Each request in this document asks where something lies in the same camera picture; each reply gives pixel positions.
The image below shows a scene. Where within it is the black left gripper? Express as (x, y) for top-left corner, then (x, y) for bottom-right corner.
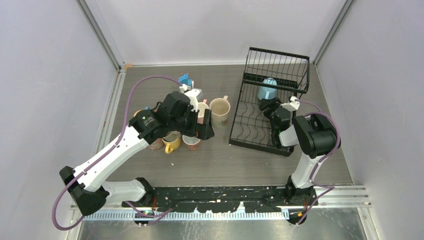
(169, 105), (214, 140)

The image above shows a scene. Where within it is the salmon pink mug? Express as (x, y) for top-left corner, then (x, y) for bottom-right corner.
(182, 135), (201, 151)

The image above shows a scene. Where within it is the pink faceted mug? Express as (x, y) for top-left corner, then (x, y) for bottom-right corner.
(197, 99), (209, 124)

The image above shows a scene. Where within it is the tall cream dragon mug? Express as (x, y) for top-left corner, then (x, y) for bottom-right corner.
(209, 95), (231, 128)

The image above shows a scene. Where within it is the black wire dish rack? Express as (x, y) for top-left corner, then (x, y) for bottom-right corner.
(229, 46), (310, 157)

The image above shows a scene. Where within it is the yellow mug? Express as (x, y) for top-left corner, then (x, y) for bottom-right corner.
(162, 135), (181, 154)

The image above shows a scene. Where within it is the pink patterned mug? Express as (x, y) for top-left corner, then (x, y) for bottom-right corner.
(148, 138), (164, 151)

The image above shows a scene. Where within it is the beige mug shelf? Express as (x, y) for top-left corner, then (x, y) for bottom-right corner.
(162, 131), (181, 143)

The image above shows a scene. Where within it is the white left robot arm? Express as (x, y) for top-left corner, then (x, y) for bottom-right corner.
(59, 88), (215, 216)

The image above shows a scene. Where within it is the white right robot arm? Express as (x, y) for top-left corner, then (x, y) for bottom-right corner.
(259, 96), (341, 205)

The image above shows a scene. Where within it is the light blue mug in rack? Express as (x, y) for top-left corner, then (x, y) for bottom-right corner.
(257, 77), (278, 100)

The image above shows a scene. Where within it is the toy brick house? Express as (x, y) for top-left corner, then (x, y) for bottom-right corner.
(178, 73), (194, 88)

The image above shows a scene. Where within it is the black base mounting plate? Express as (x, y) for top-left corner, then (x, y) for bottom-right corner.
(132, 186), (317, 213)

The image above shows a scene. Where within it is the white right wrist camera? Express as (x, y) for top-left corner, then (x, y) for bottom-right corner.
(280, 96), (300, 112)

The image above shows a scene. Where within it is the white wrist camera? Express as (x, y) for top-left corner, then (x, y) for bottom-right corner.
(280, 96), (300, 112)
(179, 84), (204, 112)

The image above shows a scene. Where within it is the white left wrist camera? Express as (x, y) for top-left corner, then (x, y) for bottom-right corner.
(179, 84), (204, 112)

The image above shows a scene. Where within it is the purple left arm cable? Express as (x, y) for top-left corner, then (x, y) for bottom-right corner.
(51, 75), (185, 231)

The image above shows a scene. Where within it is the aluminium slotted rail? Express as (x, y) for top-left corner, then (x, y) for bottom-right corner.
(86, 189), (290, 222)

